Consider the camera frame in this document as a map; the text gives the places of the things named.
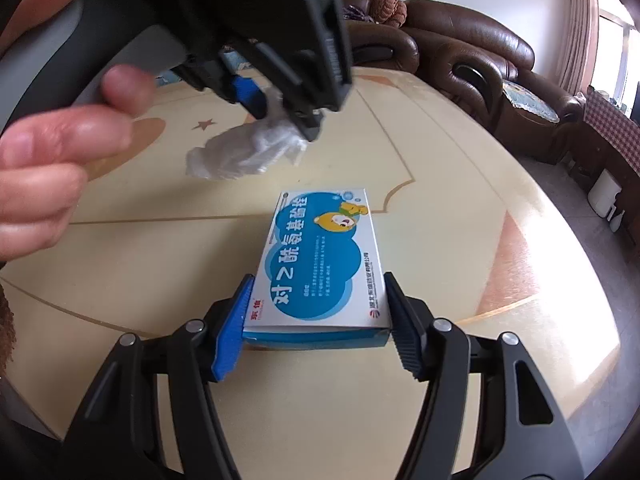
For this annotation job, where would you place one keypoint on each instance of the person's left hand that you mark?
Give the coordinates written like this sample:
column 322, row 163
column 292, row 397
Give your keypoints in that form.
column 45, row 170

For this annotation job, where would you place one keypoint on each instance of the brown leather armchair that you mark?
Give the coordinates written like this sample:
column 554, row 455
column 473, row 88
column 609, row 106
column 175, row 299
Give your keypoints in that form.
column 565, row 120
column 385, row 50

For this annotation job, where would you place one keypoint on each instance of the beige curtain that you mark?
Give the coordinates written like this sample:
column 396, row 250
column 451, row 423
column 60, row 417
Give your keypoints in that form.
column 580, row 20

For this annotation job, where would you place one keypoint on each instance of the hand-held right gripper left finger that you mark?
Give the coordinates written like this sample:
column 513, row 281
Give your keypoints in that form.
column 232, row 335

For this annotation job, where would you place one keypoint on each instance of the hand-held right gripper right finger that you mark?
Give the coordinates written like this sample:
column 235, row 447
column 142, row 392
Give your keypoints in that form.
column 402, row 330

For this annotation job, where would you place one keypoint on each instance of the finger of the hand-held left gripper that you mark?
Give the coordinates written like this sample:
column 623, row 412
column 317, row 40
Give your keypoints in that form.
column 305, row 120
column 247, row 92

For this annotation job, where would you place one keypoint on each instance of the blue and white medicine box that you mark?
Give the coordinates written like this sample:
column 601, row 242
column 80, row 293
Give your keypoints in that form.
column 320, row 260

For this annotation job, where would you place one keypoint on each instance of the red checked cloth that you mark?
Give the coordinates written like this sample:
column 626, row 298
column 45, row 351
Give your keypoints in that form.
column 612, row 120

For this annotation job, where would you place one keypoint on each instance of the brown knitted cushion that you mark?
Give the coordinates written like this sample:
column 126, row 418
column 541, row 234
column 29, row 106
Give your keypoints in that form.
column 387, row 5

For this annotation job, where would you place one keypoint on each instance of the blue patterned seat pad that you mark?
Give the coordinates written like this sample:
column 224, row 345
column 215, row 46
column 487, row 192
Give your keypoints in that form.
column 530, row 102

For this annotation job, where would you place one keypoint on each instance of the white plastic wrap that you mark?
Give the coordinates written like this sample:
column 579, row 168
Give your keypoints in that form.
column 235, row 152

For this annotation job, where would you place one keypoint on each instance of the white bottle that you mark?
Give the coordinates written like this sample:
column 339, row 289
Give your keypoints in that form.
column 617, row 220

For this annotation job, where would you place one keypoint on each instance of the brown leather sofa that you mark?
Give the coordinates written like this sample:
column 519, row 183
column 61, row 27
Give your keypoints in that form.
column 475, row 55

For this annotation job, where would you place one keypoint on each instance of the white floor appliance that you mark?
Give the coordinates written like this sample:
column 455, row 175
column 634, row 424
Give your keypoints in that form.
column 602, row 192

